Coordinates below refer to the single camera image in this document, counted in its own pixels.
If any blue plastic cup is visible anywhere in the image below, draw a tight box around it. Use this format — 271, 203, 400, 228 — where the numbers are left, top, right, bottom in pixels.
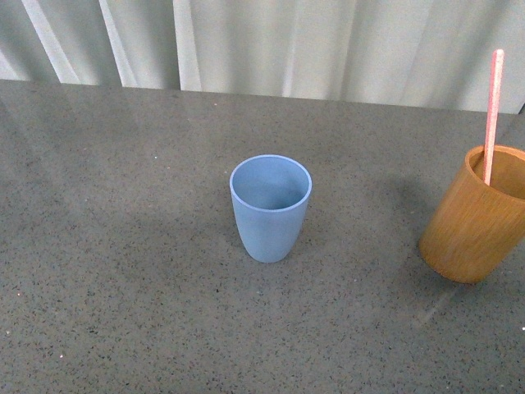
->
229, 154, 313, 263

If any white curtain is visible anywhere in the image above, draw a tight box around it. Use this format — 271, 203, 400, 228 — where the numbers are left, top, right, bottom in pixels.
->
1, 1, 524, 113

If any brown bamboo chopstick holder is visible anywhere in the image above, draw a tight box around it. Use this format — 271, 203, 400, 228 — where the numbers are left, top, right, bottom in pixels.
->
418, 145, 524, 283

